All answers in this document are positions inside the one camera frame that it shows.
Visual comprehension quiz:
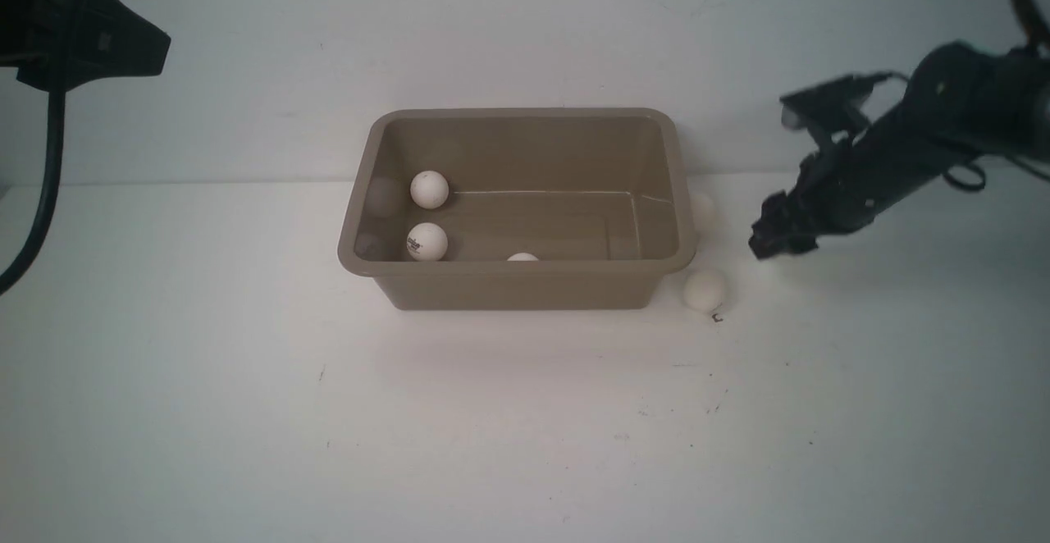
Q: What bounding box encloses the black left camera cable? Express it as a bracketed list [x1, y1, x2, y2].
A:
[0, 0, 103, 296]

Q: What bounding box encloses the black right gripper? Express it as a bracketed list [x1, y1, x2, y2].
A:
[747, 151, 883, 260]

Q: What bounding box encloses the plain white ball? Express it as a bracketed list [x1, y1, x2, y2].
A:
[410, 170, 452, 210]
[683, 269, 728, 315]

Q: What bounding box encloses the white ball red-black logo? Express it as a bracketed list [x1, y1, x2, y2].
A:
[405, 222, 450, 262]

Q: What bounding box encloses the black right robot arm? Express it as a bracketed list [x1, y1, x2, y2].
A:
[749, 0, 1049, 260]

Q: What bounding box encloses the tan plastic bin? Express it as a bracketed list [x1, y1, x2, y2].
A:
[337, 108, 697, 311]

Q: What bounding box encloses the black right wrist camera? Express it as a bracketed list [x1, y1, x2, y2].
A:
[779, 71, 893, 151]

